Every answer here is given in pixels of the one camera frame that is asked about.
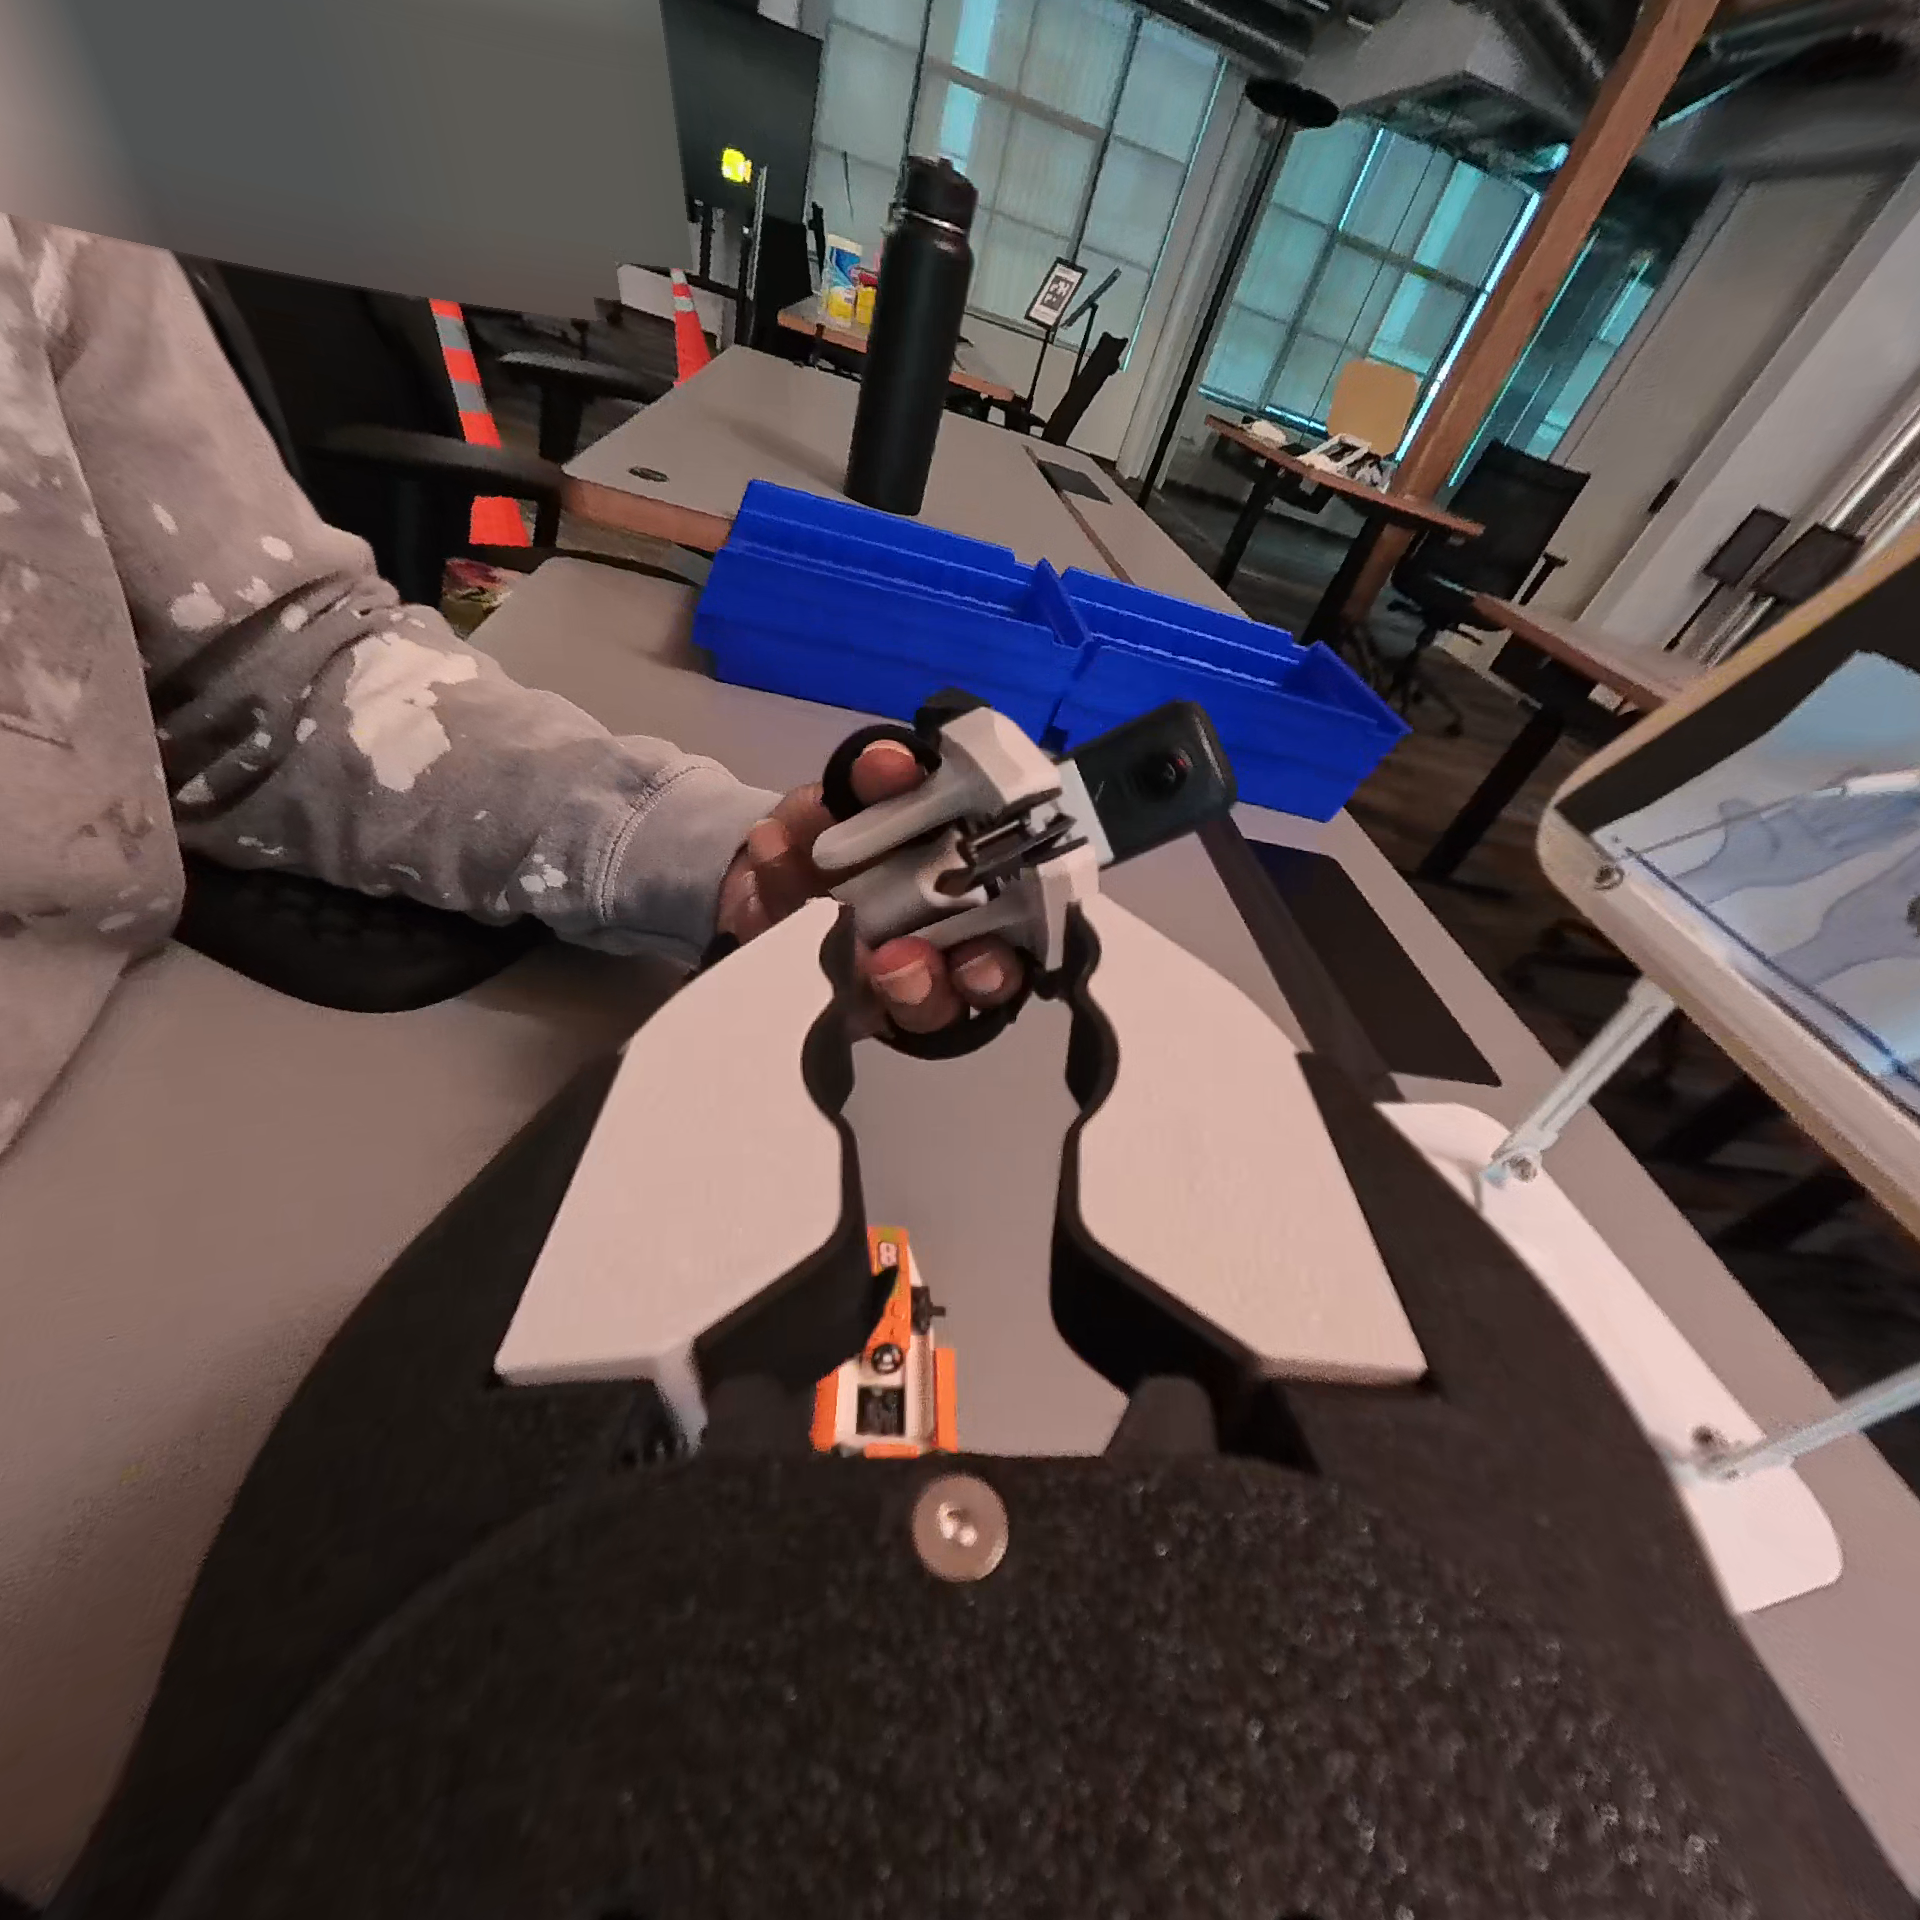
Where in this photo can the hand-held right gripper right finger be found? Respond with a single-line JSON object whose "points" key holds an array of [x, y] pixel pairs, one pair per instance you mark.
{"points": [[1247, 1200]]}

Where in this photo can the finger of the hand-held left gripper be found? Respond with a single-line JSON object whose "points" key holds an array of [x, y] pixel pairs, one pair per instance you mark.
{"points": [[930, 900], [990, 775]]}

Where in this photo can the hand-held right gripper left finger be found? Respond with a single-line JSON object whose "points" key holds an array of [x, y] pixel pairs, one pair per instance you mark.
{"points": [[674, 1200]]}

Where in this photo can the orange white lego car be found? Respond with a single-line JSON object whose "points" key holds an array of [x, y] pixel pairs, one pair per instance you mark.
{"points": [[894, 1364]]}

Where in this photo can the white book stand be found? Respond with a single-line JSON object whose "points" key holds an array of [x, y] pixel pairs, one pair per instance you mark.
{"points": [[1621, 1321]]}

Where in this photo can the instruction booklet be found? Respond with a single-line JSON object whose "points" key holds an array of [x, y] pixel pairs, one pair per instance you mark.
{"points": [[1801, 871]]}

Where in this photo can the person's left forearm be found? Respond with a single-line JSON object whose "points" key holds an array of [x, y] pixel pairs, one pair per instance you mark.
{"points": [[450, 779]]}

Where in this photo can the person's left hand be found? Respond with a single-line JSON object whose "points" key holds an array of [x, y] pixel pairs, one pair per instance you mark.
{"points": [[786, 871]]}

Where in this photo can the blue storage bin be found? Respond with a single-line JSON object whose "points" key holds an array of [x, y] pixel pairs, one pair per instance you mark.
{"points": [[1021, 644]]}

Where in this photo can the wooden desk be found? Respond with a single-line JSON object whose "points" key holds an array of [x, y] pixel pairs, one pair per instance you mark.
{"points": [[1591, 674], [1336, 481]]}

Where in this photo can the black textured pad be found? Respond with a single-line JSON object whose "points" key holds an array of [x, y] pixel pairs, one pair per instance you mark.
{"points": [[362, 937]]}

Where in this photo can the black office chair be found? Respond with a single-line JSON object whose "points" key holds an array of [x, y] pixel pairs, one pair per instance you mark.
{"points": [[391, 421], [1500, 555]]}

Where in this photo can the black water bottle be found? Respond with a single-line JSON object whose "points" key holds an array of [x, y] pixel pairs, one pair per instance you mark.
{"points": [[910, 331]]}

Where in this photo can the orange striped cone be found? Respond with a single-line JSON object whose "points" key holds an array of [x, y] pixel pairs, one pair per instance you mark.
{"points": [[692, 324], [477, 421]]}

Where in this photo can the black monitor screen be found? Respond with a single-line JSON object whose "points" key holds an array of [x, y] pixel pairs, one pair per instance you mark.
{"points": [[736, 105]]}

